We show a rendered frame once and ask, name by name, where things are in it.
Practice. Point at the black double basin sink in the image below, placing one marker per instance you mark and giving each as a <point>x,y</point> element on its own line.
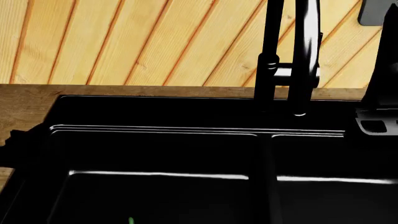
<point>161,151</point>

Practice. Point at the black kitchen faucet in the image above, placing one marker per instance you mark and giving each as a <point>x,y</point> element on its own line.
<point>306,58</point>

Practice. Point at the green vegetable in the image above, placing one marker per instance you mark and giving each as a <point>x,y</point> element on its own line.
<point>131,220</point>

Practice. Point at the grey wall-mounted fixture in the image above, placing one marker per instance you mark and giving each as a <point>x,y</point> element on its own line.
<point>371,12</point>

